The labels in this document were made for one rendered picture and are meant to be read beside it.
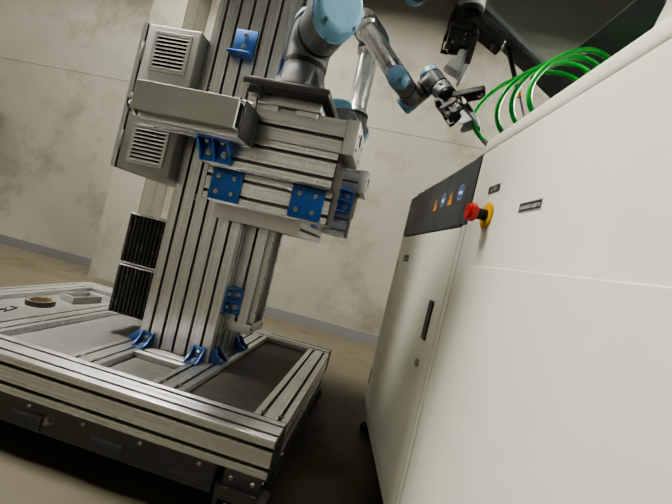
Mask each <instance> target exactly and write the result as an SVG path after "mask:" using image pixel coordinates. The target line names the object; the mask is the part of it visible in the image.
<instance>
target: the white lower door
mask: <svg viewBox="0 0 672 504"><path fill-rule="evenodd" d="M461 229H462V228H456V229H450V230H444V231H438V232H432V233H427V234H421V235H415V236H409V237H404V239H403V243H402V247H401V252H400V256H399V257H398V260H397V264H396V268H395V277H394V281H393V285H392V289H391V293H390V297H389V301H388V306H387V310H386V314H385V318H384V322H383V326H382V331H381V335H380V339H379V343H378V347H377V351H376V355H375V360H374V364H373V368H372V369H371V372H370V376H369V380H368V384H369V385H368V389H367V393H366V397H365V400H366V404H367V409H368V413H369V417H370V422H371V426H372V430H373V434H374V439H375V443H376V447H377V452H378V456H379V460H380V465H381V469H382V473H383V477H384V482H385V486H386V490H387V495H388V499H389V503H390V504H395V503H396V499H397V495H398V491H399V486H400V482H401V478H402V474H403V470H404V466H405V462H406V457H407V453H408V449H409V445H410V441H411V437H412V433H413V428H414V424H415V420H416V416H417V412H418V408H419V404H420V399H421V395H422V391H423V387H424V383H425V379H426V375H427V370H428V366H429V362H430V358H431V354H432V350H433V345H434V341H435V337H436V333H437V329H438V325H439V321H440V316H441V312H442V308H443V304H444V300H445V296H446V292H447V287H448V283H449V279H450V275H451V271H452V267H453V263H454V258H455V254H456V250H457V246H458V242H459V238H460V234H461Z"/></svg>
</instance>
